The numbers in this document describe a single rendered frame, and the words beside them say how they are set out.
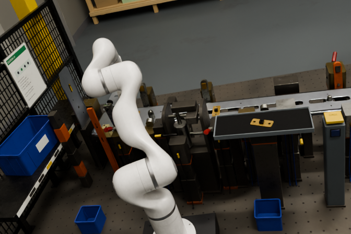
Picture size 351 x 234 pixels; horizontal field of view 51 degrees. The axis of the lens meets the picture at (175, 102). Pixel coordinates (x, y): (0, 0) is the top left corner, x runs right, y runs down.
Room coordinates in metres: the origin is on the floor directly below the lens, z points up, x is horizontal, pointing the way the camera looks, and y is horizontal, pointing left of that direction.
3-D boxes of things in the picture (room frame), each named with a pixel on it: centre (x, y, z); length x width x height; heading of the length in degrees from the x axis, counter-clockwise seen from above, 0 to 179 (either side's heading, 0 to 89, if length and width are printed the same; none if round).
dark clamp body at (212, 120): (1.31, -0.15, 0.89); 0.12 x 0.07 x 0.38; 162
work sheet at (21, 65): (1.93, 0.75, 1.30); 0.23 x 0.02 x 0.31; 162
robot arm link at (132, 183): (1.02, 0.20, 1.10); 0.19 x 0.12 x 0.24; 95
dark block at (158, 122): (1.39, 0.10, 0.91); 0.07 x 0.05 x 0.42; 162
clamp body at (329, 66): (1.53, -0.81, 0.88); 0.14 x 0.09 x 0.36; 162
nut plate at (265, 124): (1.13, -0.30, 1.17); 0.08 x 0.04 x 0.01; 52
